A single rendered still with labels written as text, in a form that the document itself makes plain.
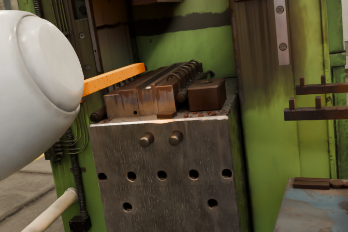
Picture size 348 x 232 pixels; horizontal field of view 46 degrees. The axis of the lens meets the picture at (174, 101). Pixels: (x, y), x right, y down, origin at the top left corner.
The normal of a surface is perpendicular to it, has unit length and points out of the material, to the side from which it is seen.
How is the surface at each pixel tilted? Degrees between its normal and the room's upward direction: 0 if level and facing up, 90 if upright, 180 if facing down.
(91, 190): 90
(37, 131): 126
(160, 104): 90
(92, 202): 90
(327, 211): 0
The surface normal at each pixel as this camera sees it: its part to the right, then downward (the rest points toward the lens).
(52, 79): 0.80, -0.07
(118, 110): -0.25, 0.23
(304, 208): -0.14, -0.97
